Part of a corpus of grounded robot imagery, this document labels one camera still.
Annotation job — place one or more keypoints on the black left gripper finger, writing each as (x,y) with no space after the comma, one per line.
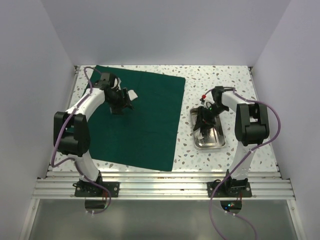
(126,99)
(116,111)

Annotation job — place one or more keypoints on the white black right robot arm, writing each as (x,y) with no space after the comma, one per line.
(251,126)

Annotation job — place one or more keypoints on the white gauze square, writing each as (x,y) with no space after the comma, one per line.
(132,95)

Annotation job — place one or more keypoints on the steel instrument tray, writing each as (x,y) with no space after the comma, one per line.
(213,140)

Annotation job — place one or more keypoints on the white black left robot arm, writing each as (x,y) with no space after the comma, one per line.
(71,134)

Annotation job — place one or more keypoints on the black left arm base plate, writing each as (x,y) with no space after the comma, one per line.
(88,190)

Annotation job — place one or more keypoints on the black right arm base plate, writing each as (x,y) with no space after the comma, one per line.
(243,191)

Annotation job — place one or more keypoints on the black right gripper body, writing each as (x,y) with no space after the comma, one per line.
(208,115)

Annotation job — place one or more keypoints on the green surgical cloth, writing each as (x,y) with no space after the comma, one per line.
(145,136)

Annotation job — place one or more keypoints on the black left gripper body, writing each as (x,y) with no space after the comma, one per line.
(117,99)

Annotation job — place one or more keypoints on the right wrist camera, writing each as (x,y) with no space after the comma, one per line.
(208,100)

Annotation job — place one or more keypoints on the white bow-shaped gauze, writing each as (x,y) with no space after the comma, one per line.
(199,136)

